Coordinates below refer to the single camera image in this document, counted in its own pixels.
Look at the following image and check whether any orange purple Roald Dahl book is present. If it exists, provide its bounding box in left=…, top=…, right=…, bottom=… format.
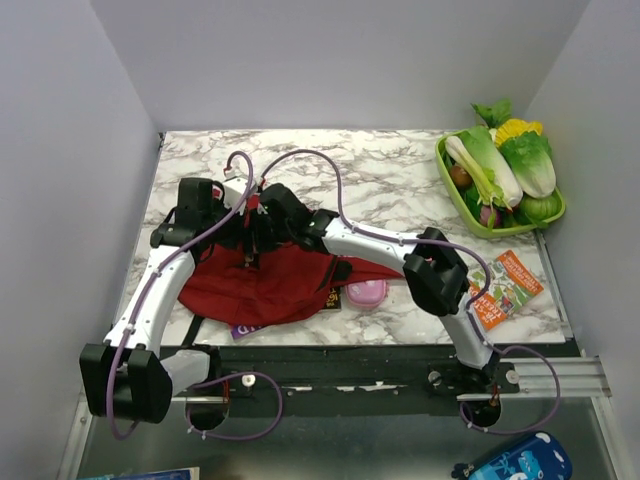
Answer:
left=230, top=325, right=263, bottom=342

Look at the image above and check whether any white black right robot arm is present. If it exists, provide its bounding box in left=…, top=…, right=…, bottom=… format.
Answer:
left=250, top=183, right=498, bottom=392

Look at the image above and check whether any white green bok choy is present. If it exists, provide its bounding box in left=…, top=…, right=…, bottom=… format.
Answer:
left=444, top=126, right=523, bottom=210

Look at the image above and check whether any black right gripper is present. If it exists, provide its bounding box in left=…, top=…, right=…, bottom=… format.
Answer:
left=239, top=208, right=293, bottom=255

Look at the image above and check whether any green napa cabbage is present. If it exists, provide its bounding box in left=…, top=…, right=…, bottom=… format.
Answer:
left=498, top=131, right=556, bottom=199

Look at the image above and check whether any red student backpack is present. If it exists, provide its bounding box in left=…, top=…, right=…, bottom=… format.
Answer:
left=177, top=192, right=406, bottom=346

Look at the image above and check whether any green vegetable basket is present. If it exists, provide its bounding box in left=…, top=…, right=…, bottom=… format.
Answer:
left=434, top=132, right=566, bottom=239

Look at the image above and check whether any pink blue pencil case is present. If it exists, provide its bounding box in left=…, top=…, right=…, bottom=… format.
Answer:
left=345, top=280, right=388, bottom=309

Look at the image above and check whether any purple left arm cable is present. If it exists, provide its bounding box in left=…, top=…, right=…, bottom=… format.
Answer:
left=104, top=151, right=284, bottom=443

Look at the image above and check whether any aluminium rail frame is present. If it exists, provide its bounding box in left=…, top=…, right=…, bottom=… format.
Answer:
left=169, top=357, right=614, bottom=401

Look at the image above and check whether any green leafy vegetable toy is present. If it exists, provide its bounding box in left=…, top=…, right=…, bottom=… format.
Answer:
left=471, top=98, right=512, bottom=128

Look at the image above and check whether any purple onion toy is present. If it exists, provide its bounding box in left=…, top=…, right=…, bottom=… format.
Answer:
left=479, top=205, right=502, bottom=229

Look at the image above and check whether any blue book at bottom edge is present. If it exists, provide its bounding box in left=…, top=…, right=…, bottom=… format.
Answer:
left=108, top=467, right=200, bottom=480

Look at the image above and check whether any dark blue pencil case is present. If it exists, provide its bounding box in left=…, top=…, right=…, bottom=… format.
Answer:
left=451, top=431, right=574, bottom=480

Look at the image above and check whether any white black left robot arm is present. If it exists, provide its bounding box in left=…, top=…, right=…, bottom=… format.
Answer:
left=79, top=178, right=246, bottom=424

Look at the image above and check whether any green round pumpkin toy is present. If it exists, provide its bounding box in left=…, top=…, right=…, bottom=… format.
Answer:
left=514, top=195, right=560, bottom=226

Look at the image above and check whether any orange green Treehouse book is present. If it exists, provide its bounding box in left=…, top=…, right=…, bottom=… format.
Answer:
left=473, top=250, right=544, bottom=330

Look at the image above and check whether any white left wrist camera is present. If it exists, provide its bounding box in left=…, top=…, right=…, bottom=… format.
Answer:
left=222, top=176, right=257, bottom=215

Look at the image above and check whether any brown mushroom toy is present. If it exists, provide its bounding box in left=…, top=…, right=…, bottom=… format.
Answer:
left=449, top=165, right=473, bottom=191

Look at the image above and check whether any yellow corn toy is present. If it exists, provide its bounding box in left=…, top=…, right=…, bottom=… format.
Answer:
left=493, top=118, right=544, bottom=147

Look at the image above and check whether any black blue Treehouse book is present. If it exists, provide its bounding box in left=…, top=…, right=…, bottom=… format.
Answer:
left=323, top=287, right=342, bottom=310

